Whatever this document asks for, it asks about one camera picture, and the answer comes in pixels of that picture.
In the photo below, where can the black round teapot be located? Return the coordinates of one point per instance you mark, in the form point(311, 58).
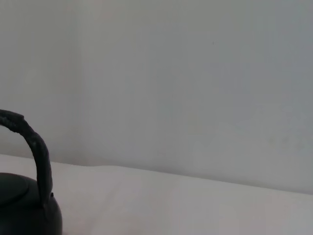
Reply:
point(22, 210)

